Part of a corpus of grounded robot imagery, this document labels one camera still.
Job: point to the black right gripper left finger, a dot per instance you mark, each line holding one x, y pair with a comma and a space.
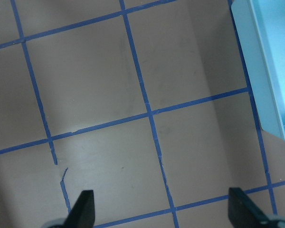
82, 215

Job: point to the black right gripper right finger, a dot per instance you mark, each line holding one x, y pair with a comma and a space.
244, 213

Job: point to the light blue plastic bin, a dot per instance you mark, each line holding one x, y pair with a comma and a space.
260, 26

